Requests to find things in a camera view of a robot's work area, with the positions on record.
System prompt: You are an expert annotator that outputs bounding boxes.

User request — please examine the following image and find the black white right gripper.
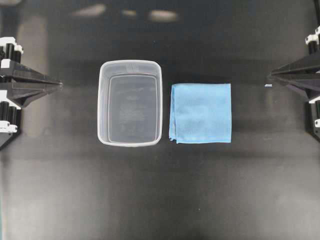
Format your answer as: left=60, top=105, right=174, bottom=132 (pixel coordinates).
left=266, top=26, right=320, bottom=141

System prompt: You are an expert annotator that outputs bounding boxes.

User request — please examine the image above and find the blue folded towel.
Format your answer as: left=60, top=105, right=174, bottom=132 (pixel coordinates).
left=168, top=83, right=232, bottom=144

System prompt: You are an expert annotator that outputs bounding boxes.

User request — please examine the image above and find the clear plastic container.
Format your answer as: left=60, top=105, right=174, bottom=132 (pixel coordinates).
left=97, top=59, right=163, bottom=148

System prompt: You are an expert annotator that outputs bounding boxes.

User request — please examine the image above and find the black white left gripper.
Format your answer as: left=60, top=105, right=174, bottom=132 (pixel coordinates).
left=0, top=36, right=63, bottom=149

